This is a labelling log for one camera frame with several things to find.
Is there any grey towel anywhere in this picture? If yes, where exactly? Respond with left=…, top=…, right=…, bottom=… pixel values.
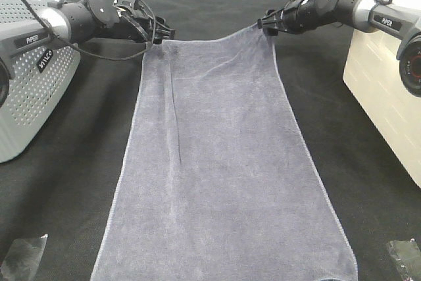
left=91, top=25, right=358, bottom=280

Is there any right clear tape strip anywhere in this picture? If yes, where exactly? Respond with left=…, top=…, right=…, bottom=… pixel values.
left=385, top=238, right=420, bottom=281

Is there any left clear tape strip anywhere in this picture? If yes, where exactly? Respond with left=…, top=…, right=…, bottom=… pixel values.
left=1, top=234, right=49, bottom=281

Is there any white plastic storage box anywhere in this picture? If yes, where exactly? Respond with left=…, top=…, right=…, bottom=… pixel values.
left=341, top=0, right=421, bottom=192

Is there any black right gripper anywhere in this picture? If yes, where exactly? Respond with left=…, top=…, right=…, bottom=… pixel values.
left=257, top=0, right=318, bottom=35

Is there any grey perforated laundry basket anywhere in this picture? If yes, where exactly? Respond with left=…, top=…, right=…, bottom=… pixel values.
left=1, top=0, right=80, bottom=163

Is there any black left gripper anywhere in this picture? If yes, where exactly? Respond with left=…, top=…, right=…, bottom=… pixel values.
left=113, top=7, right=175, bottom=44

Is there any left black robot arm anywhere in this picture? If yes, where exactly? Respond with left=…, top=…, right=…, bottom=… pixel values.
left=1, top=0, right=176, bottom=103

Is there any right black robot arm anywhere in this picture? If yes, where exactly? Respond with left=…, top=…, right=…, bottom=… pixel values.
left=257, top=0, right=420, bottom=97

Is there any clear tape strip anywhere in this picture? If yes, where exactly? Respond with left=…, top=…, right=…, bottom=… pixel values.
left=385, top=238, right=420, bottom=281
left=1, top=234, right=49, bottom=281

